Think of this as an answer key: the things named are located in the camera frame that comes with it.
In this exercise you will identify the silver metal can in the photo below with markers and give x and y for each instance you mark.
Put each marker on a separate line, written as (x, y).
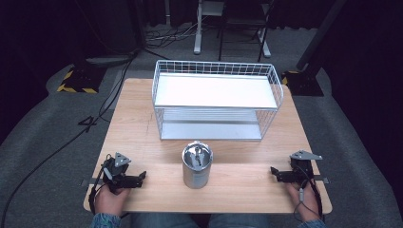
(197, 166)

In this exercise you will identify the black metal chair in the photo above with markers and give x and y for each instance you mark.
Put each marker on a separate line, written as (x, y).
(244, 22)

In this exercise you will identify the black tape strip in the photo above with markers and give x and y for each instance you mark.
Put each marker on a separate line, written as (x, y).
(321, 179)
(90, 182)

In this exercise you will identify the person's right hand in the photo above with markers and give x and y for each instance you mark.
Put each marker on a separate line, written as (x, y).
(305, 204)

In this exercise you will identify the person's left hand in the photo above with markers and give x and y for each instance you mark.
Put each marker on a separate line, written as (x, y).
(111, 201)

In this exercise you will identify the black slanted stand pole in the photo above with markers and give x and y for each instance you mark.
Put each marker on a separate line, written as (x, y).
(320, 34)

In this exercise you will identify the white desk frame leg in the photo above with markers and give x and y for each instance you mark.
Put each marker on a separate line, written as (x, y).
(198, 34)
(265, 44)

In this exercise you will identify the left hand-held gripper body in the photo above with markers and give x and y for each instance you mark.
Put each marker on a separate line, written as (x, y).
(118, 172)

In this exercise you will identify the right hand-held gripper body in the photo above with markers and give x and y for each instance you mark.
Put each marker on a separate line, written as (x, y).
(301, 167)

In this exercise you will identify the black yellow striped stand base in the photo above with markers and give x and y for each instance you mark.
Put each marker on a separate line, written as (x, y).
(302, 84)
(80, 79)

